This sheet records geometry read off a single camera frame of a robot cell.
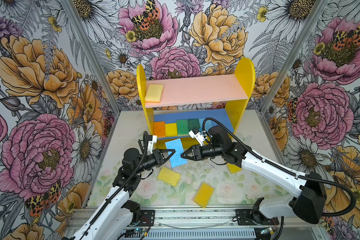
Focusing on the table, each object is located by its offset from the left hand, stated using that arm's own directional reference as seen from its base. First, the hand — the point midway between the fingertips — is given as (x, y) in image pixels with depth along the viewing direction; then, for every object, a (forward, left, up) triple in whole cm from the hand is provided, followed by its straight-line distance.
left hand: (175, 155), depth 70 cm
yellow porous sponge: (-1, +4, -24) cm, 24 cm away
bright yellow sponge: (+21, +3, -8) cm, 23 cm away
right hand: (-3, -4, 0) cm, 5 cm away
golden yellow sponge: (-10, -15, -26) cm, 31 cm away
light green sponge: (+23, -3, -8) cm, 25 cm away
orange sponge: (+23, +10, -9) cm, 26 cm away
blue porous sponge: (-2, -1, 0) cm, 2 cm away
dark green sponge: (+27, -10, -9) cm, 29 cm away
